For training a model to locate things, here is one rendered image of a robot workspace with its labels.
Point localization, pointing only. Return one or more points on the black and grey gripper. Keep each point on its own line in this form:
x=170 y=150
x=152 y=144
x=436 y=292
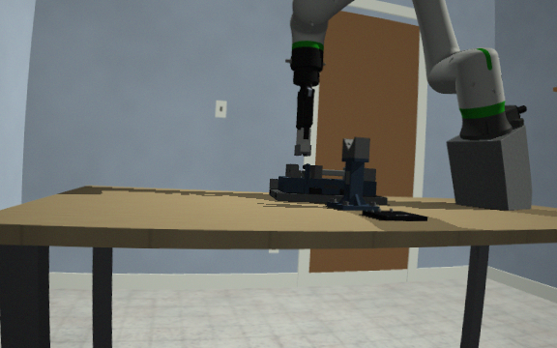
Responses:
x=306 y=79

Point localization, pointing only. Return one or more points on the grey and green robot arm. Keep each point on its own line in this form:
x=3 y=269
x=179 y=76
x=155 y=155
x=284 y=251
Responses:
x=474 y=73

